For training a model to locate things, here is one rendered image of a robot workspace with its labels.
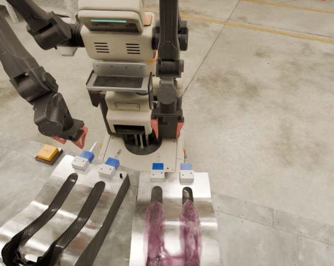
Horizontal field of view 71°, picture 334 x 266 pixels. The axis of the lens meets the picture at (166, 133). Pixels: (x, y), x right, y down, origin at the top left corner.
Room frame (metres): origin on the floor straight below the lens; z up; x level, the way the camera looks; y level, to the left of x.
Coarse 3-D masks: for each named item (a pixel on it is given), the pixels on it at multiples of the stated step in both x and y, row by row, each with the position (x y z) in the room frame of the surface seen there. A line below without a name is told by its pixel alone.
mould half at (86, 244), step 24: (72, 168) 0.48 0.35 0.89; (96, 168) 0.48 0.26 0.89; (48, 192) 0.38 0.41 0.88; (72, 192) 0.38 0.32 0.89; (120, 192) 0.39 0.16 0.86; (24, 216) 0.29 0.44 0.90; (72, 216) 0.30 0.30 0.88; (96, 216) 0.30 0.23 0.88; (0, 240) 0.21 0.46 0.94; (48, 240) 0.21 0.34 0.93; (72, 240) 0.22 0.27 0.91; (96, 240) 0.23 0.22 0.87; (0, 264) 0.17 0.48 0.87; (72, 264) 0.15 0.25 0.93
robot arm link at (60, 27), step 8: (8, 0) 0.74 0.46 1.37; (16, 0) 0.74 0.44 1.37; (24, 0) 0.75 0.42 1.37; (16, 8) 0.74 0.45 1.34; (24, 8) 0.75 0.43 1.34; (32, 8) 0.76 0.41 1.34; (40, 8) 0.80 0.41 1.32; (24, 16) 0.75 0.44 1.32; (32, 16) 0.76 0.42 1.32; (40, 16) 0.77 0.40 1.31; (48, 16) 0.79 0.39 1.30; (56, 16) 0.82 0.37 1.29; (32, 24) 0.76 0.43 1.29; (40, 24) 0.77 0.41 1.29; (56, 24) 0.79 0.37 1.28; (64, 24) 0.84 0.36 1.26; (32, 32) 0.77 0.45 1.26; (64, 32) 0.79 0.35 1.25; (40, 40) 0.76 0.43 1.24; (48, 48) 0.77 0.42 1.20
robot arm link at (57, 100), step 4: (56, 96) 0.50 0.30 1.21; (60, 96) 0.51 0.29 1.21; (52, 100) 0.48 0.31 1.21; (56, 100) 0.48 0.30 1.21; (60, 100) 0.49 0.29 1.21; (52, 104) 0.47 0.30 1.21; (56, 104) 0.47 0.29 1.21; (60, 104) 0.48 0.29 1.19; (64, 104) 0.50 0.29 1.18; (60, 108) 0.48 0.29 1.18; (64, 108) 0.49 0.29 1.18; (64, 112) 0.48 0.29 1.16
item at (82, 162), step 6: (96, 144) 0.59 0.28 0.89; (84, 150) 0.55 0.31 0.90; (90, 150) 0.55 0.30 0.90; (78, 156) 0.51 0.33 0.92; (84, 156) 0.52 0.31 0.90; (90, 156) 0.52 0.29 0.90; (72, 162) 0.48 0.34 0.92; (78, 162) 0.48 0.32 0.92; (84, 162) 0.48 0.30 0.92; (78, 168) 0.47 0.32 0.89; (84, 168) 0.47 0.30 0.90
